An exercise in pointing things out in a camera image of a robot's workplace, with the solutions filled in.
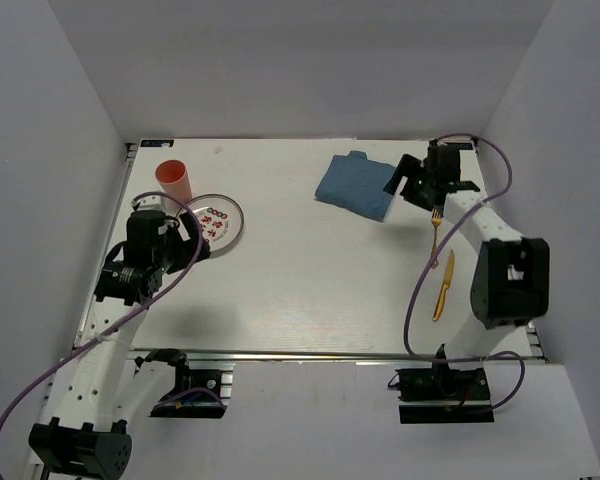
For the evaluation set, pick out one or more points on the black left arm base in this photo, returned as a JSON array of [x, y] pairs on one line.
[[197, 389]]

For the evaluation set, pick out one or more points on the gold fork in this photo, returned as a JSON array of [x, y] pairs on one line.
[[436, 221]]

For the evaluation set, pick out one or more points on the pink plastic cup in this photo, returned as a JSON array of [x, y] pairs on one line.
[[172, 176]]

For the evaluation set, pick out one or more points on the blue cloth napkin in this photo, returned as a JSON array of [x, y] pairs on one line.
[[356, 183]]

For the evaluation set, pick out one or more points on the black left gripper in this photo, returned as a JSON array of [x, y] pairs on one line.
[[187, 247]]

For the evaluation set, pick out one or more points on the gold knife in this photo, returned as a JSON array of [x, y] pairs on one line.
[[445, 286]]

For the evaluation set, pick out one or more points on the white plate with red characters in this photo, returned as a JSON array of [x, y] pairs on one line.
[[222, 221]]

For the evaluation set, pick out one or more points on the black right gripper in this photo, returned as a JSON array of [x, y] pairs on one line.
[[408, 167]]

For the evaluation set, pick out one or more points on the aluminium table edge rail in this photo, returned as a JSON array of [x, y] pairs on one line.
[[245, 355]]

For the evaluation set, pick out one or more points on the left table corner label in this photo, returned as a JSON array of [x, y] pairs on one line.
[[157, 143]]

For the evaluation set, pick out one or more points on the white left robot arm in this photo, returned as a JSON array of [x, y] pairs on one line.
[[87, 435]]

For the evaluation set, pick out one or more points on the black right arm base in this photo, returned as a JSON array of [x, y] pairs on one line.
[[440, 395]]

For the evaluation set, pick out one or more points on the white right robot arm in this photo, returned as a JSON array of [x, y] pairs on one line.
[[510, 284]]

